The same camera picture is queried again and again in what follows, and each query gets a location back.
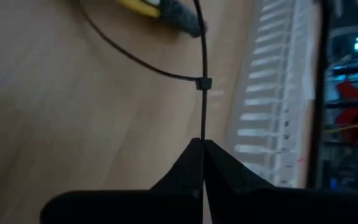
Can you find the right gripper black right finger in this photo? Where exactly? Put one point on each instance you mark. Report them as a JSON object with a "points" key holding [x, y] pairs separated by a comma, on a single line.
{"points": [[259, 205]]}

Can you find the black zip tie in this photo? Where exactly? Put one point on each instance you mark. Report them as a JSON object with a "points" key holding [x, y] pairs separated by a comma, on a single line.
{"points": [[204, 109]]}

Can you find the red machine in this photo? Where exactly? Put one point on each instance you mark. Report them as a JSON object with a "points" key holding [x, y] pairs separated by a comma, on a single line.
{"points": [[346, 90]]}

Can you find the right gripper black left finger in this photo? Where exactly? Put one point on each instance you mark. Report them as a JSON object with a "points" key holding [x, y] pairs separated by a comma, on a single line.
{"points": [[154, 205]]}

